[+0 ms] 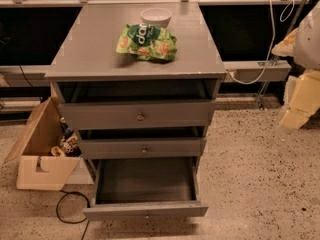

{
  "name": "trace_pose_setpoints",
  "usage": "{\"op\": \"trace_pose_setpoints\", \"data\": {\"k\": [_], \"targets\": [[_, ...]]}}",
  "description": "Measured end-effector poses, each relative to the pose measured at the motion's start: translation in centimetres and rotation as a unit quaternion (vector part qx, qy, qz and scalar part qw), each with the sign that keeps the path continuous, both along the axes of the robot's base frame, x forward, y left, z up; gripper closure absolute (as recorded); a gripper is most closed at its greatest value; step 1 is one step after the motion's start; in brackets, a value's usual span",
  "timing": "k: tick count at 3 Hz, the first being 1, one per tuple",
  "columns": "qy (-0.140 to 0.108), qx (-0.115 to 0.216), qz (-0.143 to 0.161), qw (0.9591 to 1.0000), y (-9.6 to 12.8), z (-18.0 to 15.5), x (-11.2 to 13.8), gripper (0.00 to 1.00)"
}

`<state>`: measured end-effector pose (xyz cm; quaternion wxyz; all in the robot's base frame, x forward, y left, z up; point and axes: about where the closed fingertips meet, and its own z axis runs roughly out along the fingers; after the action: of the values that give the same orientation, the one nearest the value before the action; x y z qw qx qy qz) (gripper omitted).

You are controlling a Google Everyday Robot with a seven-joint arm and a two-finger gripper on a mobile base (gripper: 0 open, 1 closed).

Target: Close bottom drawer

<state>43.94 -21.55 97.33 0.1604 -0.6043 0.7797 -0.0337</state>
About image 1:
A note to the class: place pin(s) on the grey middle drawer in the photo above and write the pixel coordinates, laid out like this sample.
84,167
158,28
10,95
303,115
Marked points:
142,143

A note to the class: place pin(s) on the grey wooden drawer cabinet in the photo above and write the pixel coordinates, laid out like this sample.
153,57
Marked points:
89,51

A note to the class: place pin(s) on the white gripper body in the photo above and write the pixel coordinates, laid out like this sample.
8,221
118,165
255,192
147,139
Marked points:
309,45

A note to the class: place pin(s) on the green chip bag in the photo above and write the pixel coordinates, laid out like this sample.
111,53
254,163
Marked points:
147,42

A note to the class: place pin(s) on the grey drawer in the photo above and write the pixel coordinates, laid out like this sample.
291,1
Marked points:
146,187
142,143
136,104

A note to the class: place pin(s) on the grey top drawer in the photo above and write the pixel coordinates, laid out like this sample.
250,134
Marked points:
136,104

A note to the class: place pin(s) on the open cardboard box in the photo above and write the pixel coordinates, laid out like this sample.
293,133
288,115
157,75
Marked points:
38,169

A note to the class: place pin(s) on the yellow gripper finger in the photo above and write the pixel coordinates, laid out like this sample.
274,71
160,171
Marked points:
290,120

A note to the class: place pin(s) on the white ceramic bowl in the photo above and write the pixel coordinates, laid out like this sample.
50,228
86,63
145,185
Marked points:
156,16

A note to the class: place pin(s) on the grey wall rail shelf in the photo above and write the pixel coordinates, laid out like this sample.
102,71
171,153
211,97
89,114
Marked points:
248,71

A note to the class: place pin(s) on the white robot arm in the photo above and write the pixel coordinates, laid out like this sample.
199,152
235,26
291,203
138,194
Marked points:
308,41

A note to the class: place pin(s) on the items inside cardboard box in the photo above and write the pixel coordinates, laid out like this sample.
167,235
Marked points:
68,146

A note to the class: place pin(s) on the grey bottom drawer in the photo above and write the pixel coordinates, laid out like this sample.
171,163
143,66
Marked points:
146,187

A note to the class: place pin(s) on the metal diagonal pole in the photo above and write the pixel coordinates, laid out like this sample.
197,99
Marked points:
288,46

